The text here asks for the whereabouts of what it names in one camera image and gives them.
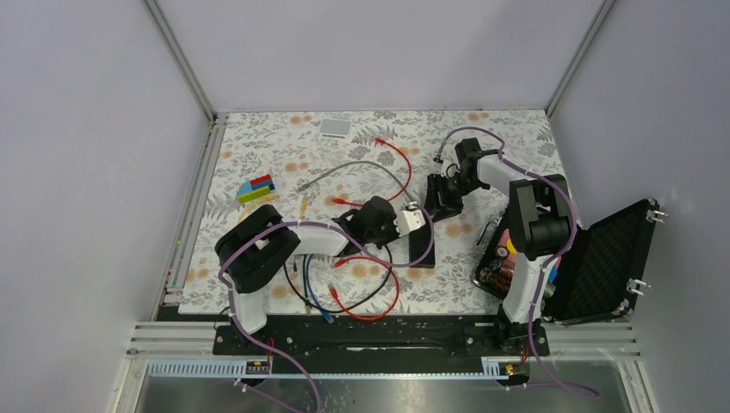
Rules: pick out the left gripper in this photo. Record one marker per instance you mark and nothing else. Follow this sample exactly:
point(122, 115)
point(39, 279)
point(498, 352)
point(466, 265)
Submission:
point(394, 231)

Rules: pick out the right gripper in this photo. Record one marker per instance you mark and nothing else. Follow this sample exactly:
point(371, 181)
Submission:
point(448, 206)

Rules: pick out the black network switch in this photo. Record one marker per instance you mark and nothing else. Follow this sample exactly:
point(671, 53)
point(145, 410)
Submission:
point(418, 245)

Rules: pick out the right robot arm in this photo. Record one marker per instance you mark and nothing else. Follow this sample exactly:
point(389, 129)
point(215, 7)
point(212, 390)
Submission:
point(540, 220)

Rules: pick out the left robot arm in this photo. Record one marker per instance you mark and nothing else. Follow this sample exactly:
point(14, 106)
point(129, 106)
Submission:
point(255, 250)

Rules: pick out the floral table mat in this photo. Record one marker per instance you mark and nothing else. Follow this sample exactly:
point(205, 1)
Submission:
point(388, 154)

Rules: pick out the colourful toy brick stack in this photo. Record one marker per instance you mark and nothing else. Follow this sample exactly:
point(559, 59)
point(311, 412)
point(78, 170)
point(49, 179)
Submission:
point(255, 189)

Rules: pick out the black case with chips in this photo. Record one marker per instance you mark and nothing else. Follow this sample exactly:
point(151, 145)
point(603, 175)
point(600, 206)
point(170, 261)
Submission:
point(600, 277)

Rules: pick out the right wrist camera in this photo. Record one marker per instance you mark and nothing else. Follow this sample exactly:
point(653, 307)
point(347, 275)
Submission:
point(448, 168)

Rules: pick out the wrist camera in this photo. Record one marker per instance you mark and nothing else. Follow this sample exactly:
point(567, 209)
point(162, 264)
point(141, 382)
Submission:
point(448, 168)
point(407, 221)

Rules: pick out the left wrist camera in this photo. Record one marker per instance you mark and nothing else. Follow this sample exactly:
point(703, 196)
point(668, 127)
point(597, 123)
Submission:
point(407, 221)

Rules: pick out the white small switch box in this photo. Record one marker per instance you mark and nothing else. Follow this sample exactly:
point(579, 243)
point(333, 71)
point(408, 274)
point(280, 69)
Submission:
point(335, 128)

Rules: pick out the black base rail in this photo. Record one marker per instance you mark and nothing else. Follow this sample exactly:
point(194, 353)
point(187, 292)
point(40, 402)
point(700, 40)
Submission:
point(393, 345)

